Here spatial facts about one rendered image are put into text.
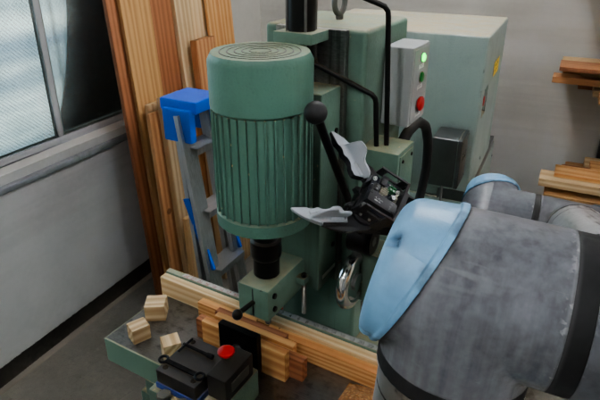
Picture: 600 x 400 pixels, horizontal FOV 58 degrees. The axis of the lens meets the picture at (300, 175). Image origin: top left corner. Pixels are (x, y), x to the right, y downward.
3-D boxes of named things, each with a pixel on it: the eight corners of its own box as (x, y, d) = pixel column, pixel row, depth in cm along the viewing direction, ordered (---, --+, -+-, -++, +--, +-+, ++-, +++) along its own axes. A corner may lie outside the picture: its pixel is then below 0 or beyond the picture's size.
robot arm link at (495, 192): (529, 209, 98) (519, 266, 91) (463, 195, 102) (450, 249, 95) (538, 176, 91) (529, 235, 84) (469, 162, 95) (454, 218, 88)
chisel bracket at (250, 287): (238, 317, 107) (237, 281, 103) (277, 281, 118) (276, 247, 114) (270, 329, 103) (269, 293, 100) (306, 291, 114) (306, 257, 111)
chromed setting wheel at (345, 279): (331, 318, 111) (332, 267, 105) (356, 287, 120) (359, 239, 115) (344, 323, 109) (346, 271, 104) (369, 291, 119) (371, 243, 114)
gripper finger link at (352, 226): (321, 203, 82) (370, 199, 85) (317, 205, 84) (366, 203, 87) (326, 233, 81) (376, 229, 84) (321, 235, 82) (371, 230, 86)
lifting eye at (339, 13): (329, 20, 108) (329, -14, 106) (342, 17, 113) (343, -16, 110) (336, 20, 107) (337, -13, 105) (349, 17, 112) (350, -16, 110)
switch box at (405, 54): (379, 123, 112) (384, 45, 105) (396, 111, 120) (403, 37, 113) (408, 128, 109) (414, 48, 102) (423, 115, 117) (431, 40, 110)
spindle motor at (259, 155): (197, 226, 98) (182, 54, 85) (253, 189, 112) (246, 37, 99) (279, 252, 90) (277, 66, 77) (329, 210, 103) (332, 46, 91)
